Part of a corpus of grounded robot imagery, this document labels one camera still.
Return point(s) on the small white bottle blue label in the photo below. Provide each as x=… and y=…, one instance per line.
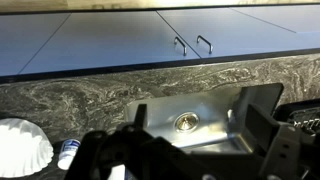
x=68, y=153

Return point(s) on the stainless steel sink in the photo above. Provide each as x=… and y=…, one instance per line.
x=206, y=110

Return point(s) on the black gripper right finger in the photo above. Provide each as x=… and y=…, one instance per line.
x=280, y=143

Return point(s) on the round metal sink drain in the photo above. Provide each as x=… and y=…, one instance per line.
x=186, y=122

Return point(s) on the white base cabinet row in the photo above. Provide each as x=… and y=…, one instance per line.
x=110, y=40

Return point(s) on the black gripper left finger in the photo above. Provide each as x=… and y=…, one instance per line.
x=100, y=153

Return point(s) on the white coffee filter stack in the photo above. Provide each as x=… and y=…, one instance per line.
x=21, y=146

